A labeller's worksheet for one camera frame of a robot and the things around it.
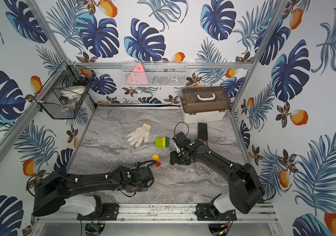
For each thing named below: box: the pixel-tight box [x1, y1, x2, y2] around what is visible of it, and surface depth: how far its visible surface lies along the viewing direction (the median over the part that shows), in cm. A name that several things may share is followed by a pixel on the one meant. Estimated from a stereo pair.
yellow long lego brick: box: [162, 136, 167, 148], surface depth 100 cm
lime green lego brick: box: [155, 137, 163, 148], surface depth 100 cm
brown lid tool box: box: [180, 86, 232, 124], surface depth 103 cm
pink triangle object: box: [125, 62, 148, 86], surface depth 92 cm
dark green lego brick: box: [166, 136, 170, 148], surface depth 102 cm
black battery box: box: [197, 122, 208, 141], surface depth 108 cm
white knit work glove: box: [126, 122, 153, 148], surface depth 106 cm
